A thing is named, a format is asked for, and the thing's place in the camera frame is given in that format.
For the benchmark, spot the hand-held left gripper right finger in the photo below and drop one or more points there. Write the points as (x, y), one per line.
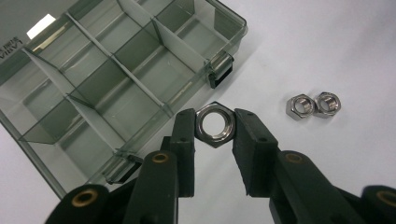
(255, 155)

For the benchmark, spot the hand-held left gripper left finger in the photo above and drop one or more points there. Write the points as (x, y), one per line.
(183, 155)

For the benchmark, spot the silver hex nut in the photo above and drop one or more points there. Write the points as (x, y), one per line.
(214, 141)
(327, 105)
(300, 107)

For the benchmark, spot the grey transparent compartment box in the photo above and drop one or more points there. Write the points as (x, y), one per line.
(140, 49)

